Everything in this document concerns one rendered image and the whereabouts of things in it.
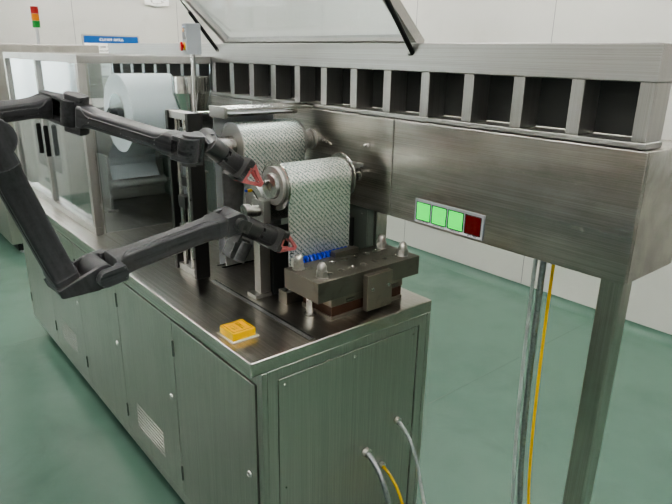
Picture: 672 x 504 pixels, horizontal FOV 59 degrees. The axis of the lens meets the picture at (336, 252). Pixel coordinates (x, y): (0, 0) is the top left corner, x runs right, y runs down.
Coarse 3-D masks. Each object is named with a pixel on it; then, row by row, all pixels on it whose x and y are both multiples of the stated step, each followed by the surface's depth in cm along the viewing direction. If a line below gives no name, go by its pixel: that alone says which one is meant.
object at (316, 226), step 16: (288, 208) 172; (304, 208) 175; (320, 208) 179; (336, 208) 183; (288, 224) 173; (304, 224) 177; (320, 224) 181; (336, 224) 185; (288, 240) 175; (304, 240) 178; (320, 240) 183; (336, 240) 187; (288, 256) 177
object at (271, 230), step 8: (264, 224) 166; (264, 232) 165; (272, 232) 167; (280, 232) 168; (256, 240) 166; (264, 240) 166; (272, 240) 168; (280, 240) 167; (272, 248) 168; (280, 248) 167
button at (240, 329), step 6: (228, 324) 159; (234, 324) 159; (240, 324) 159; (246, 324) 160; (222, 330) 158; (228, 330) 156; (234, 330) 156; (240, 330) 156; (246, 330) 156; (252, 330) 158; (228, 336) 156; (234, 336) 154; (240, 336) 156; (246, 336) 157
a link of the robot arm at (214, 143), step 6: (210, 138) 160; (216, 138) 159; (204, 144) 161; (210, 144) 158; (216, 144) 159; (222, 144) 160; (204, 150) 160; (210, 150) 158; (216, 150) 159; (222, 150) 160; (228, 150) 161; (210, 156) 160; (216, 156) 160; (222, 156) 161; (216, 162) 162
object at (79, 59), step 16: (80, 64) 221; (80, 80) 222; (16, 128) 316; (48, 144) 269; (48, 160) 276; (96, 176) 235; (96, 192) 236; (64, 208) 270; (96, 208) 238; (96, 224) 240
